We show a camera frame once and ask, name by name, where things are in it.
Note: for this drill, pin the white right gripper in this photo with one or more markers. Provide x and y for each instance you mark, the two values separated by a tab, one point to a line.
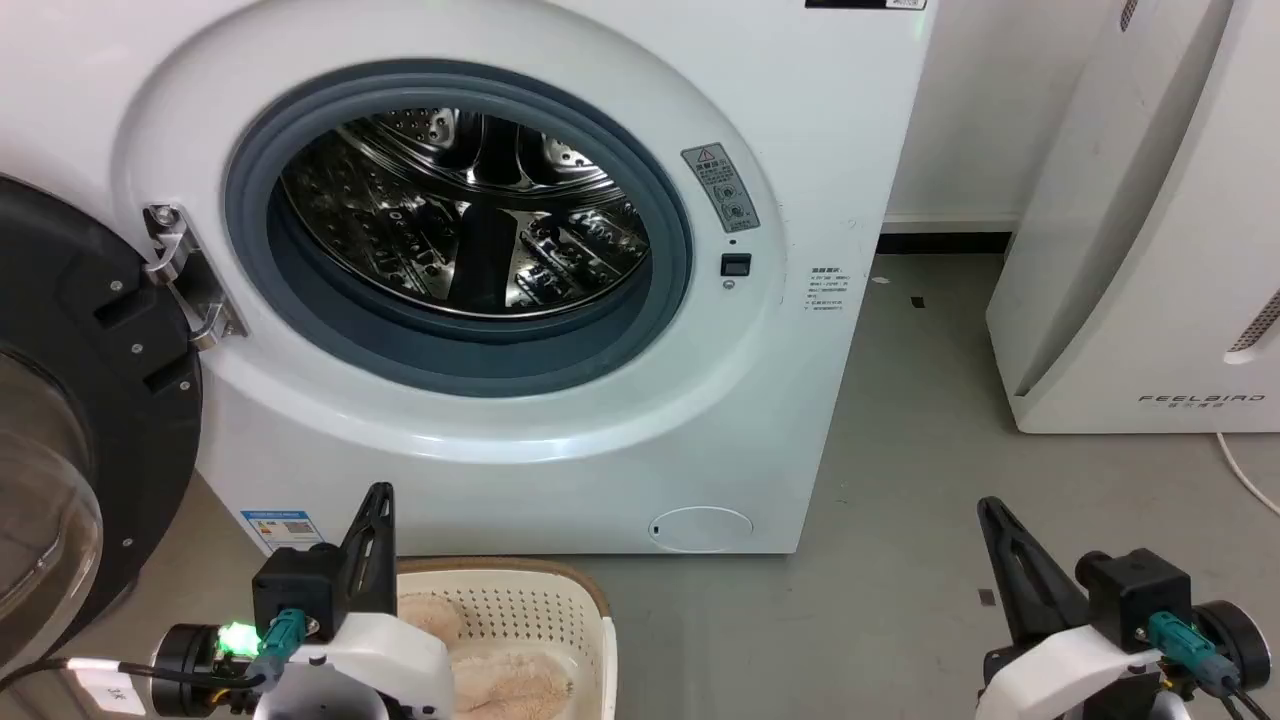
1060	670

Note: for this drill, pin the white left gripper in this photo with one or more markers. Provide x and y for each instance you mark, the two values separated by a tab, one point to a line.
390	665

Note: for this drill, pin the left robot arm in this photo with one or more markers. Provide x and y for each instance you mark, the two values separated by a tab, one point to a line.
190	660

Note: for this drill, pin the stainless steel washing machine drum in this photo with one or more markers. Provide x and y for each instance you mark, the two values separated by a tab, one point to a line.
400	220

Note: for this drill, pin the black washing machine door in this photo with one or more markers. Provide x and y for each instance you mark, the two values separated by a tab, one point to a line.
95	300

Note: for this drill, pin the blue energy label sticker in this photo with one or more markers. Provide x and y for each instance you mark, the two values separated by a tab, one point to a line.
283	530

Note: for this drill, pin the cream plastic laundry basket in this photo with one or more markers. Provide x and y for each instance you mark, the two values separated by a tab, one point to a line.
525	608

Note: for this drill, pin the beige fluffy towel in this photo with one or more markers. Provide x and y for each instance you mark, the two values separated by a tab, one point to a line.
510	685

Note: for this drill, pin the grey rubber door gasket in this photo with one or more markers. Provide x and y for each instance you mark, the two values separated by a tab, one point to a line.
450	352

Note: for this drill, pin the metal door hinge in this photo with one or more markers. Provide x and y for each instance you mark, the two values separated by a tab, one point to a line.
205	288

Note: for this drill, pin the round drain filter cover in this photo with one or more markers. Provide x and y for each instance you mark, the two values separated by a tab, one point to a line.
700	528

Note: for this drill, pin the white air purifier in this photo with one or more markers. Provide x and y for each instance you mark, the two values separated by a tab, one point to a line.
1150	250

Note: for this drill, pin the small printed text sticker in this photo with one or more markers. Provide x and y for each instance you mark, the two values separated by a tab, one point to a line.
828	290

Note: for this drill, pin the black door lock slot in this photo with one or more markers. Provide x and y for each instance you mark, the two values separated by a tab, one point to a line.
736	265

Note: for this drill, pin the white front-load washing machine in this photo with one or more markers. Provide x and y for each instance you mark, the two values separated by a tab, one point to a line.
820	110

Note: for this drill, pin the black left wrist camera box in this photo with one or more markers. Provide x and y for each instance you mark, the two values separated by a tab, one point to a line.
295	585

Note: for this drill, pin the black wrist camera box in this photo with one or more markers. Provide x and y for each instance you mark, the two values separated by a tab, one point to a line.
1135	590
295	585

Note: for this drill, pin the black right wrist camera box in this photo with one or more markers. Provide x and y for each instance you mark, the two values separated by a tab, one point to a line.
1135	590

